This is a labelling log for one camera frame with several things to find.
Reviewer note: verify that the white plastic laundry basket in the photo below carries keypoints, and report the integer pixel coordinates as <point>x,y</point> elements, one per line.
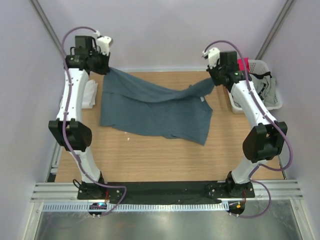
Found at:
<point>260,67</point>

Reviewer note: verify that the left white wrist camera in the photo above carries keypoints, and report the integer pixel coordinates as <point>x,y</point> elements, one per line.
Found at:
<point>104,42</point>

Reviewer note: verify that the aluminium corner post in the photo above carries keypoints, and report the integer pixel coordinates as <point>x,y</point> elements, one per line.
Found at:
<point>46,23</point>
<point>275,28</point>

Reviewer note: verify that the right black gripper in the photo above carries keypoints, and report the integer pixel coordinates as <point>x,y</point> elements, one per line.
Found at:
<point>211,71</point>

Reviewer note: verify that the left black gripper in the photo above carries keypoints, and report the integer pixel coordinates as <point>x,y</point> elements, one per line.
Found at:
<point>105,69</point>

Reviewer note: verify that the grey t-shirt black trim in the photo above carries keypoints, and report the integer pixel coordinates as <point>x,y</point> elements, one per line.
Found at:
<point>265,86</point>

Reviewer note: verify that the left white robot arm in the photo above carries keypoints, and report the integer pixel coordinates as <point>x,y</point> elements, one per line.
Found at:
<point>69,130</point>

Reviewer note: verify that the red t-shirt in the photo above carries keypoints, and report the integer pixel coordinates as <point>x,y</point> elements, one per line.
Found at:
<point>243,64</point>

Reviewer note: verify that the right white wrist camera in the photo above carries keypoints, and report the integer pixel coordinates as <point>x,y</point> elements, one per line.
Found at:
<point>213,56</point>

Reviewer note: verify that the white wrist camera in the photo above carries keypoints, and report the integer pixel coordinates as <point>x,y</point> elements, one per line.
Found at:
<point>104,42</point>
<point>213,56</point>

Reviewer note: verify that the white slotted cable duct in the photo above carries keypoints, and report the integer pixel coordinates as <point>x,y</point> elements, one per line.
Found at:
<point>95,207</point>

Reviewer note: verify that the left aluminium corner post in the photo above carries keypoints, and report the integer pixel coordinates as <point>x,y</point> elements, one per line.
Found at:
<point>46,23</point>

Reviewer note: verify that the right aluminium corner post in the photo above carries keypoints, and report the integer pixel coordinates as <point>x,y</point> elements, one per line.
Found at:
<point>275,28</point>

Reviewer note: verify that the folded white t-shirt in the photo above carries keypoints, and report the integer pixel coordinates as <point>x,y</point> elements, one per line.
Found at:
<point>89,94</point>

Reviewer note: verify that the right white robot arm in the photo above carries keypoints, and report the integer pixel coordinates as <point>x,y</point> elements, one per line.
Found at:
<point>266,137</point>

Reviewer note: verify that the blue-grey t-shirt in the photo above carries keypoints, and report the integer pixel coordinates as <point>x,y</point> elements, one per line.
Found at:
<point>134,105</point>

